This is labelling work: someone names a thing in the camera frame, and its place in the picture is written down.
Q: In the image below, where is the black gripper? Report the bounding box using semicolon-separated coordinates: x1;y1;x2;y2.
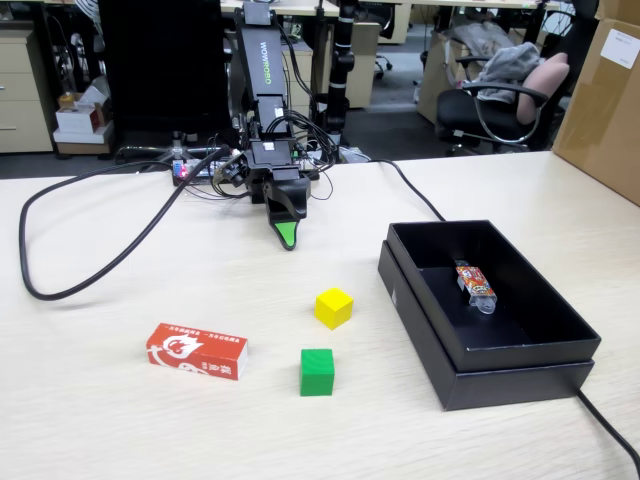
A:
247;139;312;251

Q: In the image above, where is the yellow wooden cube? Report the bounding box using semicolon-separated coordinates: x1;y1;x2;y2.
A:
313;287;355;331

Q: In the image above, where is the green wooden cube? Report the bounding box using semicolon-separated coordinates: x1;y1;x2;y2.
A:
299;348;335;397

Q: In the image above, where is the red and white carton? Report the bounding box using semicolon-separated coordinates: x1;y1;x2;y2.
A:
145;322;250;381

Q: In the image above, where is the beige cardboard box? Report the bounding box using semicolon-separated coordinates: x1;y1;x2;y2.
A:
417;29;481;125

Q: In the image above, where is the flat white box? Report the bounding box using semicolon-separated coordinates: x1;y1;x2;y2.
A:
52;122;115;146

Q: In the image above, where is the white box with red print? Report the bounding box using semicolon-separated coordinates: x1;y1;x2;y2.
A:
54;102;109;135

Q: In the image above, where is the black cardboard box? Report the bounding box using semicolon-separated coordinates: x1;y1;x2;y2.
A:
386;218;602;374

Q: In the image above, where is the black open box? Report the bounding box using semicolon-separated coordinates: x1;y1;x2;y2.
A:
377;239;596;412

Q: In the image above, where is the large brown cardboard box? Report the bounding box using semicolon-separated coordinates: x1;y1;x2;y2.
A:
552;17;640;207

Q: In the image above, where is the small brown cardboard box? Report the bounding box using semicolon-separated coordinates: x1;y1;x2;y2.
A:
594;0;640;27

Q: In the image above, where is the controller board with LEDs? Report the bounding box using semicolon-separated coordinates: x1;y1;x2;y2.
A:
171;158;236;187

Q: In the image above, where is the beige drawer cabinet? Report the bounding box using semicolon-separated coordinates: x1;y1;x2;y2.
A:
279;39;315;119
0;28;55;154

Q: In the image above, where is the black jointed pole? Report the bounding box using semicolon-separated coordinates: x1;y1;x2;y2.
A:
324;0;357;151

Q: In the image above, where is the large black office chair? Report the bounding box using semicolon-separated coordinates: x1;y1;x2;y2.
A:
97;0;232;166

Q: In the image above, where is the black armrest office chair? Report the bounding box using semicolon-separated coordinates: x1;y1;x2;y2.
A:
434;49;574;154

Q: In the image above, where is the beige desk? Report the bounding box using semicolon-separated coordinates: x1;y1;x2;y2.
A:
219;0;341;17

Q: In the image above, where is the black swivel chair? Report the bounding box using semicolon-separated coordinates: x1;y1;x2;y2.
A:
374;0;401;76

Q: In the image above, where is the grey garment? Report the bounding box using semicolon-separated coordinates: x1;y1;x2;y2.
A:
471;41;544;105

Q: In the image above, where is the person in striped shirt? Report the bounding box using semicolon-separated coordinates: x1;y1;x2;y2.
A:
74;0;104;51

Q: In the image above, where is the pink cushion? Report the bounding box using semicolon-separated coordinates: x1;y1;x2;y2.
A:
516;52;571;126

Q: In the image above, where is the thin black wire loop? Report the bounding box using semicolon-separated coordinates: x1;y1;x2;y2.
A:
299;168;335;202

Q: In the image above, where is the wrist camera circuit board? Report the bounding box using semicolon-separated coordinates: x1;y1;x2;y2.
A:
212;153;250;190

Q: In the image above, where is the arm servo wire bundle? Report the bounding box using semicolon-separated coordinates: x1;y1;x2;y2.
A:
264;19;342;174

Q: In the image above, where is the thick black camera cable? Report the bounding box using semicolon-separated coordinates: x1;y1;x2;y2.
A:
18;147;236;302

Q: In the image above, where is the thick black power cable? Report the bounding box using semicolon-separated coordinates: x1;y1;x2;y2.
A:
367;157;640;471

